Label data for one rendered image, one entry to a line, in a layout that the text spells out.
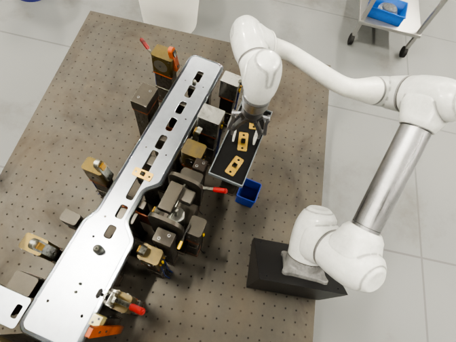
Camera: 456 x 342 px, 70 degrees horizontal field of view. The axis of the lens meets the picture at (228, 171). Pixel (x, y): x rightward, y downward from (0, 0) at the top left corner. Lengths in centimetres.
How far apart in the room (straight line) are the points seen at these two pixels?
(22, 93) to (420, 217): 328
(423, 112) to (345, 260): 53
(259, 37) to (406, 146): 58
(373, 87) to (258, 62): 48
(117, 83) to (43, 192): 73
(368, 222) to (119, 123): 134
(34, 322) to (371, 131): 271
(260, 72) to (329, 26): 290
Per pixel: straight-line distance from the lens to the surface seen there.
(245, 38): 104
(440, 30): 444
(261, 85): 95
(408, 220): 289
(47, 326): 135
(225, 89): 162
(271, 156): 182
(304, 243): 131
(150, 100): 156
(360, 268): 117
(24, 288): 142
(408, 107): 123
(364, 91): 123
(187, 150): 135
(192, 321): 157
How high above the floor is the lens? 227
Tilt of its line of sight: 64 degrees down
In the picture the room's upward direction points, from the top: 15 degrees clockwise
